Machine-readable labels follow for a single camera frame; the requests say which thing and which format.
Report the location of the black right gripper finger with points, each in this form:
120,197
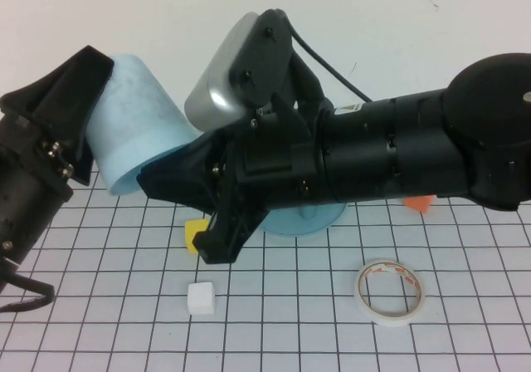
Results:
182,172
232,231

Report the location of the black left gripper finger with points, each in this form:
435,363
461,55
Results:
62,98

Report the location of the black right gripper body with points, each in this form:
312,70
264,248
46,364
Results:
332,156

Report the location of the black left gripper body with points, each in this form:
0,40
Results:
29,181

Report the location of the light blue plastic cup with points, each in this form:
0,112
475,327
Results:
137,110

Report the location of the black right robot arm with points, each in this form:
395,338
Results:
464,139

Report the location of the blue cup stand with pegs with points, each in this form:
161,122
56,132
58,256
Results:
298,222

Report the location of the yellow foam cube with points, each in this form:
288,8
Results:
193,235

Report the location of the white foam cube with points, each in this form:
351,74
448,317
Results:
201,299

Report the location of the orange foam cube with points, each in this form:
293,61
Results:
421,204

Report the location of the black grid checkered tablecloth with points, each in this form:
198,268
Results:
124,339

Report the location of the white tape roll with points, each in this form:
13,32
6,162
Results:
390,320

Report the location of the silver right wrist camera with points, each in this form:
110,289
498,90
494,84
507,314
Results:
211,85

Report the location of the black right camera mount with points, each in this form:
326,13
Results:
265,56

